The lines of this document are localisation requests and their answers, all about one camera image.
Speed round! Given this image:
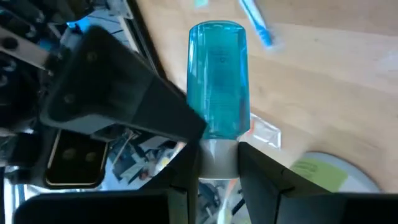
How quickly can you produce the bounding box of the disinfecting wipes canister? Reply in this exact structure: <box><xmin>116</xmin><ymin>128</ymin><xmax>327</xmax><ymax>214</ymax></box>
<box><xmin>290</xmin><ymin>151</ymin><xmax>382</xmax><ymax>194</ymax></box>

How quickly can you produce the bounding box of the clear acrylic organizer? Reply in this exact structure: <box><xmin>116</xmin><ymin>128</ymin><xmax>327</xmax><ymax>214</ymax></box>
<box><xmin>198</xmin><ymin>113</ymin><xmax>282</xmax><ymax>224</ymax></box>

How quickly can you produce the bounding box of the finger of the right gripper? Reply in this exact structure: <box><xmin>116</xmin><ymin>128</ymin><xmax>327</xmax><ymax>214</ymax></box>
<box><xmin>45</xmin><ymin>129</ymin><xmax>108</xmax><ymax>189</ymax></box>
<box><xmin>40</xmin><ymin>26</ymin><xmax>208</xmax><ymax>142</ymax></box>

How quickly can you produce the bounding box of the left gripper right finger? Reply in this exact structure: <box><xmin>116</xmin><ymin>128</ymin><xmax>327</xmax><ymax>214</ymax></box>
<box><xmin>238</xmin><ymin>141</ymin><xmax>398</xmax><ymax>224</ymax></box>

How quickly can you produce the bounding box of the blue toothbrush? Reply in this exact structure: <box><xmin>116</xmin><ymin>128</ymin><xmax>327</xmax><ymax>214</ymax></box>
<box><xmin>238</xmin><ymin>0</ymin><xmax>285</xmax><ymax>52</ymax></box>

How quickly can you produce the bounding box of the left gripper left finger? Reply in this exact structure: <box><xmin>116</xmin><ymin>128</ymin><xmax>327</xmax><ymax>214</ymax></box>
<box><xmin>14</xmin><ymin>141</ymin><xmax>200</xmax><ymax>224</ymax></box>

